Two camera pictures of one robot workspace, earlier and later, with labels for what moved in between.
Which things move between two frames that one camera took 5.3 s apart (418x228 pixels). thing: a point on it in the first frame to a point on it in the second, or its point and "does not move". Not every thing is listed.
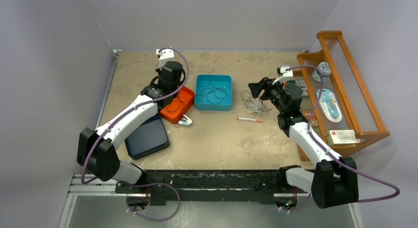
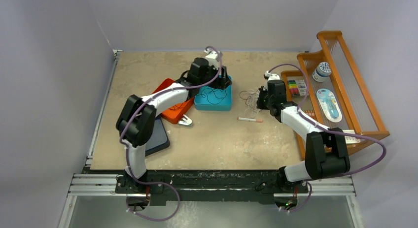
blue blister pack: (330, 106) does not move
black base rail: (160, 186) does not move
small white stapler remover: (185, 121) does not move
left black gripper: (158, 70) to (222, 82)
